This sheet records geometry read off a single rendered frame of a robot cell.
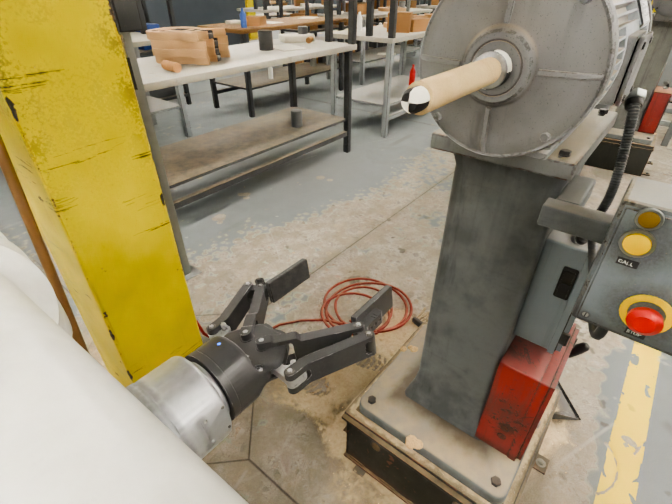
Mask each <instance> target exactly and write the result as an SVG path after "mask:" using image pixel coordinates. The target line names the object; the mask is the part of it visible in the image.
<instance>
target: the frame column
mask: <svg viewBox="0 0 672 504"><path fill-rule="evenodd" d="M453 154H454V153H453ZM454 158H455V161H456V165H455V171H454V176H453V182H452V188H451V193H450V199H449V204H448V210H447V216H446V221H445V227H444V233H443V238H442V244H441V250H440V255H439V261H438V266H437V272H436V278H435V283H434V289H433V295H432V300H431V306H430V312H429V317H428V323H427V328H426V334H425V340H424V345H423V351H422V357H421V362H420V368H419V371H418V373H417V375H416V377H415V378H414V379H413V381H412V382H411V383H410V384H409V386H408V387H407V388H406V390H405V395H406V396H407V397H408V398H410V399H412V400H413V401H415V402H416V403H418V404H420V405H421V406H423V407H424V408H426V409H428V410H429V411H431V412H433V413H434V414H436V415H437V416H439V417H441V418H442V419H444V420H445V421H447V422H449V423H450V424H452V425H454V426H455V427H457V428H458V429H460V430H462V431H463V432H465V433H466V434H468V435H470V436H471V437H473V438H474V439H476V440H480V439H478V438H477V437H476V436H475V433H476V430H477V427H478V425H479V422H480V419H481V416H482V413H483V410H484V407H485V404H486V401H487V398H488V396H489V393H490V390H491V387H492V384H493V381H494V378H495V375H496V372H497V369H498V366H499V364H500V361H501V359H502V358H503V356H504V354H505V353H506V351H507V349H508V348H509V346H510V344H511V343H512V341H513V339H514V337H515V336H516V335H515V334H513V333H514V330H515V327H516V325H517V322H518V319H519V316H520V313H521V310H522V308H523V305H524V302H525V299H526V296H527V293H528V290H529V288H530V285H531V282H532V279H533V276H534V273H535V271H536V268H537V265H538V262H539V259H540V256H541V253H542V251H543V248H544V245H545V242H546V239H547V237H548V236H549V234H550V233H551V232H552V230H553V229H551V228H548V227H545V226H541V225H538V224H537V221H538V218H539V215H540V212H541V209H542V206H543V204H544V203H545V202H546V201H547V199H548V198H553V199H556V198H557V197H558V196H559V195H560V193H561V192H562V191H563V189H564V188H565V187H566V185H567V184H568V183H569V182H570V181H564V180H560V179H556V178H552V177H548V176H544V175H540V174H536V173H532V172H527V171H523V170H519V169H515V168H511V167H507V166H503V165H499V164H495V163H491V162H486V161H482V160H478V159H474V158H470V157H466V156H462V155H458V154H454Z"/></svg>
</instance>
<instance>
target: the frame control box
mask: <svg viewBox="0 0 672 504"><path fill-rule="evenodd" d="M644 208H655V209H658V210H660V211H661V212H662V213H663V214H664V216H665V221H664V224H663V225H662V226H661V227H660V228H658V229H655V230H650V231H648V230H643V229H641V228H639V227H638V226H637V225H636V223H635V221H634V218H635V215H636V214H637V212H639V211H640V210H642V209H644ZM634 233H639V234H643V235H646V236H647V237H649V238H650V240H651V241H652V247H651V249H650V251H649V252H647V253H646V254H643V255H632V254H629V253H627V252H626V251H625V250H624V248H623V246H622V242H623V239H624V238H625V237H626V236H627V235H630V234H634ZM571 241H572V242H573V243H574V244H577V245H580V246H584V245H586V244H587V243H588V276H587V278H586V280H585V283H584V285H583V287H582V289H581V291H580V294H579V296H578V298H577V300H576V303H575V305H574V307H573V309H572V316H574V317H576V318H578V319H581V320H583V321H586V322H588V329H589V333H590V336H591V337H592V338H593V339H595V340H601V339H603V338H604V337H605V336H606V335H607V333H608V331H611V332H613V333H616V334H618V335H620V336H623V337H625V338H628V339H630V340H633V341H635V342H638V343H640V344H643V345H645V346H648V347H650V348H653V349H655V350H658V351H660V352H663V353H665V354H668V355H670V356H672V184H668V183H663V182H659V181H654V180H650V179H645V178H640V177H633V178H632V179H631V181H630V183H629V185H628V187H627V189H626V191H625V193H624V196H623V198H622V200H621V202H620V204H619V206H618V209H617V211H616V213H615V215H614V218H613V220H612V222H611V224H610V227H609V229H608V231H607V233H606V236H605V238H604V240H603V242H602V244H601V247H600V249H599V251H598V243H597V242H594V241H590V240H587V239H584V238H580V237H577V236H573V237H571ZM637 307H648V308H651V309H654V310H656V311H657V312H659V313H660V314H661V315H662V317H663V319H664V327H663V330H662V331H661V332H660V333H658V334H656V335H651V336H645V335H640V334H637V333H635V332H633V331H632V330H631V329H630V328H629V327H628V326H627V324H626V316H627V313H628V312H629V311H630V310H631V309H633V308H637Z"/></svg>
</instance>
